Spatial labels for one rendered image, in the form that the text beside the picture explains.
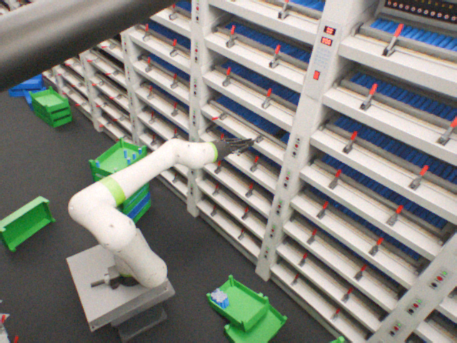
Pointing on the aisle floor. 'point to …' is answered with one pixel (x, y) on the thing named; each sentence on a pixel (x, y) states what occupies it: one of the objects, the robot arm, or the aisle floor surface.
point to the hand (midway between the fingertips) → (248, 142)
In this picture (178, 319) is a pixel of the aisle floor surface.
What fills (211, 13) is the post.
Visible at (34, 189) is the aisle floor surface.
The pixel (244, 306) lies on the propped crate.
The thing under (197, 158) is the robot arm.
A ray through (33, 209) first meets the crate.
